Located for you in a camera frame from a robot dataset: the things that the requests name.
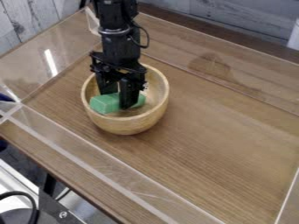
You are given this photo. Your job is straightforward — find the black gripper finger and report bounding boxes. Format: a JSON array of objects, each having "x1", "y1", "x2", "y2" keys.
[
  {"x1": 96, "y1": 71, "x2": 117, "y2": 95},
  {"x1": 119, "y1": 78, "x2": 145, "y2": 109}
]

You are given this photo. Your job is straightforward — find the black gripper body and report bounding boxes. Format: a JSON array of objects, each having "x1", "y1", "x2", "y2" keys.
[{"x1": 89, "y1": 27, "x2": 148, "y2": 80}]

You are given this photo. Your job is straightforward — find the green rectangular block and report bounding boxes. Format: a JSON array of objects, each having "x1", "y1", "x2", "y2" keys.
[{"x1": 88, "y1": 92, "x2": 147, "y2": 116}]

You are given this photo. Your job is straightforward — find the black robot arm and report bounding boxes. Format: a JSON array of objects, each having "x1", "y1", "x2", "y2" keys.
[{"x1": 89, "y1": 0, "x2": 149, "y2": 109}]

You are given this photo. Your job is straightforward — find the brown wooden bowl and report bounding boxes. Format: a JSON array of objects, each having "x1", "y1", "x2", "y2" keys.
[{"x1": 80, "y1": 64, "x2": 169, "y2": 135}]

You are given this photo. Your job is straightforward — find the black metal table leg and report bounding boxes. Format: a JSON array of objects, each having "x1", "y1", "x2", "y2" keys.
[{"x1": 43, "y1": 174, "x2": 57, "y2": 197}]

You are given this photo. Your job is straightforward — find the clear acrylic corner bracket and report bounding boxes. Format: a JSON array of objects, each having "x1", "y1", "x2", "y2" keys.
[{"x1": 85, "y1": 7, "x2": 100, "y2": 36}]

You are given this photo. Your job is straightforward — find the clear acrylic tray wall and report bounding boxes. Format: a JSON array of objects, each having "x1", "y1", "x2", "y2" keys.
[{"x1": 0, "y1": 12, "x2": 299, "y2": 224}]

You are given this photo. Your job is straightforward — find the grey metal bracket with screw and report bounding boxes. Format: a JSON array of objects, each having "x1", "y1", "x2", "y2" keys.
[{"x1": 37, "y1": 192, "x2": 87, "y2": 224}]

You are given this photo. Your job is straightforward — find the black cable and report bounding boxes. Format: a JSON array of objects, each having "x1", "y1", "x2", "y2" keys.
[{"x1": 0, "y1": 190, "x2": 43, "y2": 224}]

